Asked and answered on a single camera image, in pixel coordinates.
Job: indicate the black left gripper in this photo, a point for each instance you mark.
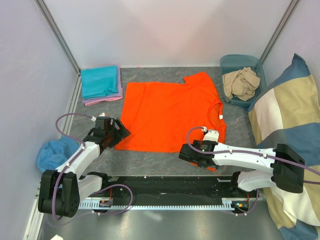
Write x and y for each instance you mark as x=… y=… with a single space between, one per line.
x=121 y=134

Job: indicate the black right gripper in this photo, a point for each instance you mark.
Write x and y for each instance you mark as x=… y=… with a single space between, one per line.
x=196 y=142

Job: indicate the orange t-shirt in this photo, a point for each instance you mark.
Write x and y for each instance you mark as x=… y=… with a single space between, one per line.
x=161 y=116

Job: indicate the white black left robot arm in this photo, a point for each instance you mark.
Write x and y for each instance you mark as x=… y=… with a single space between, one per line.
x=64 y=188

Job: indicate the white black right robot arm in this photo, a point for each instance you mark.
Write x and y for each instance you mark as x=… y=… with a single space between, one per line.
x=278 y=167

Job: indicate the folded purple t-shirt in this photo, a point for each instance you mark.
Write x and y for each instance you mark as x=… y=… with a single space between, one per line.
x=120 y=93

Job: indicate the folded pink t-shirt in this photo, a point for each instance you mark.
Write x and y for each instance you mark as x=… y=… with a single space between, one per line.
x=92 y=101

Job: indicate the folded turquoise t-shirt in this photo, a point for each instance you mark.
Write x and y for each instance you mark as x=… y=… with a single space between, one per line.
x=99 y=82

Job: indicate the crumpled blue cloth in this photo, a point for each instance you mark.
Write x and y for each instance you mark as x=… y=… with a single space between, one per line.
x=55 y=153

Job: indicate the crumpled beige t-shirt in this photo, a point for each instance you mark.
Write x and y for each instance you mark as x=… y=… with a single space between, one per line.
x=241 y=83

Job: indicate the teal plastic bin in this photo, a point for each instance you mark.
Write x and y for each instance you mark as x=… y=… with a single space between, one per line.
x=234 y=62

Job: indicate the blue beige checkered pillow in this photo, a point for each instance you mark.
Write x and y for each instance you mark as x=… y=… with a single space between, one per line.
x=288 y=112

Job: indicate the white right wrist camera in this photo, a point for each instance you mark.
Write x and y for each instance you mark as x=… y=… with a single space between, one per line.
x=210 y=134

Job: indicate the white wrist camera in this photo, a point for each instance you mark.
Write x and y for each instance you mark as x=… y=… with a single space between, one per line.
x=103 y=114
x=210 y=134

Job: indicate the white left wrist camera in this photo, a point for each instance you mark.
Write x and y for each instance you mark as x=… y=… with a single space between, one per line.
x=103 y=114

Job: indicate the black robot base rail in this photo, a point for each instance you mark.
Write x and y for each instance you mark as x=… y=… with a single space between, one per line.
x=180 y=190

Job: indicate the grey slotted cable duct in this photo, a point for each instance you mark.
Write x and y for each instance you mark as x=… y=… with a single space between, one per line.
x=228 y=204

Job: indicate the left aluminium frame post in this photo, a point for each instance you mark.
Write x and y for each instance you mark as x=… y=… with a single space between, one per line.
x=44 y=9

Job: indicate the aluminium frame post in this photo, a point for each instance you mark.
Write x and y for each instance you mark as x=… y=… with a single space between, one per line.
x=44 y=9
x=289 y=11

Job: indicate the right aluminium frame post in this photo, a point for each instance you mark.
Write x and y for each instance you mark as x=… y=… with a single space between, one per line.
x=289 y=11

